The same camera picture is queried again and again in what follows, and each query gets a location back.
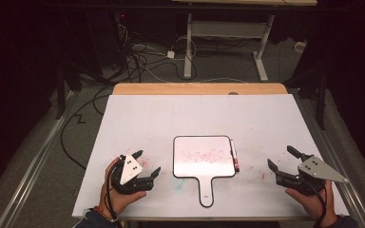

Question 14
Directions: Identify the white metal desk frame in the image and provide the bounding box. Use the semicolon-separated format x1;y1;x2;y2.
172;0;318;83

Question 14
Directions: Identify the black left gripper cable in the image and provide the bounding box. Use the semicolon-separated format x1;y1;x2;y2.
104;158;123;228

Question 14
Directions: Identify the black metal stand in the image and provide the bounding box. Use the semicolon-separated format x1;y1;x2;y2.
54;63;77;121
298;67;329;131

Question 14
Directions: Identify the white red-capped marker pen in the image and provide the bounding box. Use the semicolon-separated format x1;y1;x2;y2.
229;139;240;173

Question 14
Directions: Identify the tangle of black cables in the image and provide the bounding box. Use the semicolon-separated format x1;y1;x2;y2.
112;12;201;84

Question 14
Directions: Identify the wooden table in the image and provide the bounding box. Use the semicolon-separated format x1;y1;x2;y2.
79;83;313;222

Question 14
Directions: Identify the white power strip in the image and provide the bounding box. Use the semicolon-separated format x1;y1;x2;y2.
294;41;308;54

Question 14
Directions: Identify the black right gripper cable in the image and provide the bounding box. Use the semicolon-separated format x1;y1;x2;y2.
303;180;329;228

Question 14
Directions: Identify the person's left hand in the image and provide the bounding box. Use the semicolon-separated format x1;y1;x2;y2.
98;157;147;220

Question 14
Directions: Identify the person's right hand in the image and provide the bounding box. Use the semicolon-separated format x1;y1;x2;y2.
284;180;338;227

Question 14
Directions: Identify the aluminium rail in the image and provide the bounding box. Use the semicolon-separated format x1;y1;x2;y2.
0;89;79;228
293;89;365;228

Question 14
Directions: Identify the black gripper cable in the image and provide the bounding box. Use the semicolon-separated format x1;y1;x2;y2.
104;158;123;228
303;180;329;228

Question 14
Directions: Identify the white handheld whiteboard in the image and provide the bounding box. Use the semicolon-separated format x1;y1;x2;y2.
172;135;238;209

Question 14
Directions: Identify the black floor cable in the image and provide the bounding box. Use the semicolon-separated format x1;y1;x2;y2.
60;85;113;170

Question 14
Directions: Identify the white foam board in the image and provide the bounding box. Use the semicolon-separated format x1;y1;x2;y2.
71;94;350;219

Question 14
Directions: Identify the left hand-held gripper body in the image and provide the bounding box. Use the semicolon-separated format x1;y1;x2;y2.
109;154;156;195

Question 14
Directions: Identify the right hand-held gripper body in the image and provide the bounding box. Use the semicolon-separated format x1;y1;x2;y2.
275;154;350;196

